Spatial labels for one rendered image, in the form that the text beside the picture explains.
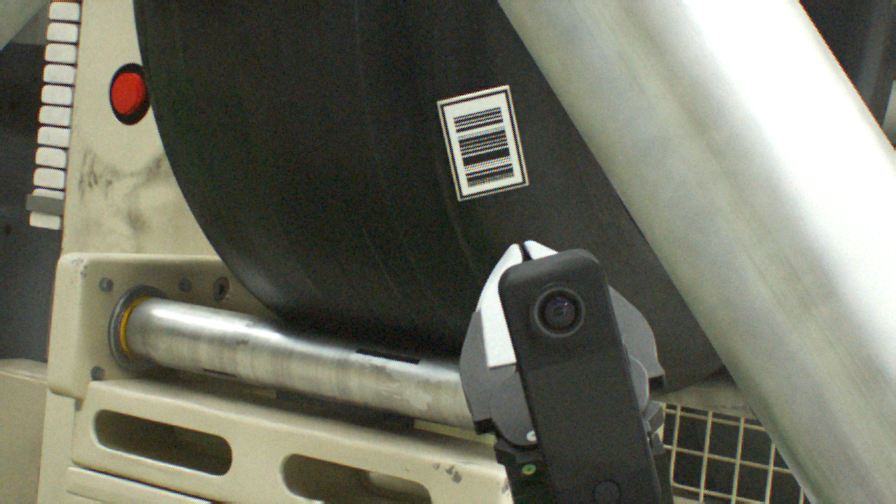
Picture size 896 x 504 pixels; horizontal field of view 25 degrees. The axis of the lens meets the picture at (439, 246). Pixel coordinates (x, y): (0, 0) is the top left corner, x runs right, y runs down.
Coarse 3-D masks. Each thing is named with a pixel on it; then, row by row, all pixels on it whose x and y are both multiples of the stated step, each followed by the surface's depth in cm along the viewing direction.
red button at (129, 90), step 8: (120, 80) 148; (128, 80) 148; (136, 80) 147; (120, 88) 148; (128, 88) 148; (136, 88) 147; (144, 88) 147; (120, 96) 148; (128, 96) 148; (136, 96) 147; (144, 96) 147; (120, 104) 148; (128, 104) 148; (136, 104) 147; (120, 112) 148; (128, 112) 148; (136, 112) 148
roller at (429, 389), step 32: (128, 320) 137; (160, 320) 135; (192, 320) 134; (224, 320) 133; (256, 320) 132; (128, 352) 138; (160, 352) 135; (192, 352) 133; (224, 352) 132; (256, 352) 130; (288, 352) 128; (320, 352) 127; (352, 352) 126; (384, 352) 124; (416, 352) 124; (448, 352) 123; (256, 384) 132; (288, 384) 129; (320, 384) 127; (352, 384) 125; (384, 384) 124; (416, 384) 122; (448, 384) 121; (416, 416) 123; (448, 416) 121
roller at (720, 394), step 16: (720, 368) 142; (704, 384) 142; (720, 384) 141; (736, 384) 140; (656, 400) 146; (672, 400) 145; (688, 400) 143; (704, 400) 142; (720, 400) 142; (736, 400) 141; (752, 416) 141
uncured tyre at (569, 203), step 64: (192, 0) 117; (256, 0) 114; (320, 0) 111; (384, 0) 109; (448, 0) 108; (832, 0) 153; (192, 64) 119; (256, 64) 115; (320, 64) 112; (384, 64) 110; (448, 64) 109; (512, 64) 109; (192, 128) 121; (256, 128) 118; (320, 128) 114; (384, 128) 111; (576, 128) 114; (192, 192) 125; (256, 192) 121; (320, 192) 117; (384, 192) 114; (448, 192) 112; (512, 192) 112; (576, 192) 115; (256, 256) 125; (320, 256) 121; (384, 256) 118; (448, 256) 115; (640, 256) 121; (320, 320) 129; (384, 320) 124; (448, 320) 120
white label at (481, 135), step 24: (480, 96) 109; (504, 96) 110; (456, 120) 110; (480, 120) 110; (504, 120) 110; (456, 144) 110; (480, 144) 111; (504, 144) 111; (456, 168) 111; (480, 168) 111; (504, 168) 111; (480, 192) 112
